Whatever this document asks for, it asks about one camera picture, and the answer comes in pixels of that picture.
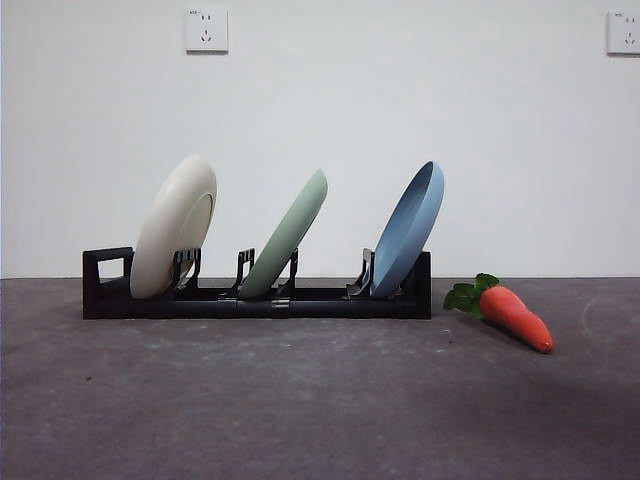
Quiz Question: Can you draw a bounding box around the green plate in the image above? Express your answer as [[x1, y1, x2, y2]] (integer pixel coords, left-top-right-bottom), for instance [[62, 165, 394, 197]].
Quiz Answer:
[[237, 168, 330, 300]]

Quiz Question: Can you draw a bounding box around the blue plate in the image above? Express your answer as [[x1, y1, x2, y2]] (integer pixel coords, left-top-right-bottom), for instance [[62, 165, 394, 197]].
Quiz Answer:
[[369, 160, 446, 297]]

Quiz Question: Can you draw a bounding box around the orange carrot with green leaves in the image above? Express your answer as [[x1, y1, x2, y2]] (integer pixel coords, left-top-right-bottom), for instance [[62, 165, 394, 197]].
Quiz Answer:
[[443, 272, 555, 356]]

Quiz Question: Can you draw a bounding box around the cream plate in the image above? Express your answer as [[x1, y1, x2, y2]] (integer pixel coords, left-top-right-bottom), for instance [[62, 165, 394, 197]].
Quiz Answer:
[[129, 153, 219, 300]]

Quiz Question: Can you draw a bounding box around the black plate rack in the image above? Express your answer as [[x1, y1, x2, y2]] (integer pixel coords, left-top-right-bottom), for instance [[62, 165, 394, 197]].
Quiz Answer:
[[82, 246, 432, 321]]

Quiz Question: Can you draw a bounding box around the white wall socket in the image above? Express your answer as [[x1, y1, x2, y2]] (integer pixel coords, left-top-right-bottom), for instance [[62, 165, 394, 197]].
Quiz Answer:
[[185, 7, 230, 54], [606, 10, 640, 56]]

